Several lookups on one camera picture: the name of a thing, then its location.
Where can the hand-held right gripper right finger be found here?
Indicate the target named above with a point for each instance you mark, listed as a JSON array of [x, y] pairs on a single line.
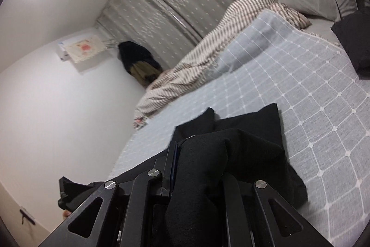
[[232, 206]]

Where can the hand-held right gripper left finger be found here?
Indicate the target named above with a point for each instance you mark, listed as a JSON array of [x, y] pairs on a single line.
[[172, 166]]

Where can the black shirt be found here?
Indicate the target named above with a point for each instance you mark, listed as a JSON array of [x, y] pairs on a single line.
[[208, 154]]

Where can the person's left hand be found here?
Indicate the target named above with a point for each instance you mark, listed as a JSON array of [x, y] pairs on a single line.
[[67, 214]]

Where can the hanging tan garment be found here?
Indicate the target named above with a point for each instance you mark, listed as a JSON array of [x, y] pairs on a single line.
[[144, 72]]

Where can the striped duvet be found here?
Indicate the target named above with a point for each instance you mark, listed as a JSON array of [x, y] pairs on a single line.
[[202, 56]]

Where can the hanging black coat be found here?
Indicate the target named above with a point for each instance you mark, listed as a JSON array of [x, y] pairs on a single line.
[[133, 56]]

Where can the checked bed blanket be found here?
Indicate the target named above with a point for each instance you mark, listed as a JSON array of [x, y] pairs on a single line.
[[289, 90]]

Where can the white bed sheet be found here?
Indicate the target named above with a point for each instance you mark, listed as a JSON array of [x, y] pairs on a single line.
[[320, 28]]

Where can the black cushion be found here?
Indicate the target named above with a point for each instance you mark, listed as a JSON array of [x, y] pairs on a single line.
[[354, 41]]

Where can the covered wall air conditioner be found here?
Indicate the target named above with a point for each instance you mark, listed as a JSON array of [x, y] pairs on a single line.
[[83, 47]]

